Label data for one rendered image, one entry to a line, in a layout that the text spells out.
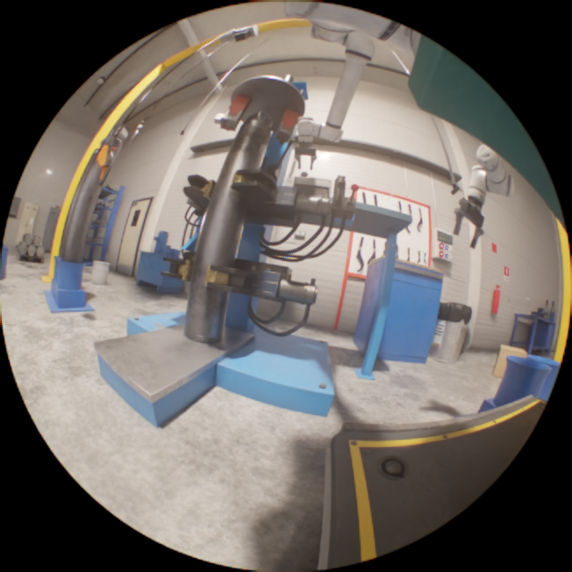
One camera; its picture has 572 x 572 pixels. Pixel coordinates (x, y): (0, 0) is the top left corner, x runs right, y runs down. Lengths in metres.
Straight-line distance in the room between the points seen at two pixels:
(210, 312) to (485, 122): 1.01
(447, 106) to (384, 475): 0.39
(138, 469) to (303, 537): 0.40
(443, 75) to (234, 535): 0.72
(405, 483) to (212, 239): 0.96
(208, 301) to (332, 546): 0.89
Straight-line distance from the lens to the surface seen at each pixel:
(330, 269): 2.83
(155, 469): 0.59
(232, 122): 1.38
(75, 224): 1.83
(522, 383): 1.04
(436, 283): 2.01
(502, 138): 0.30
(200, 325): 0.92
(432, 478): 0.28
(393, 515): 0.23
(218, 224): 0.92
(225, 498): 0.54
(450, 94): 0.25
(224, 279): 0.81
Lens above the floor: 0.50
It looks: level
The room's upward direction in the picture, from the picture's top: 11 degrees clockwise
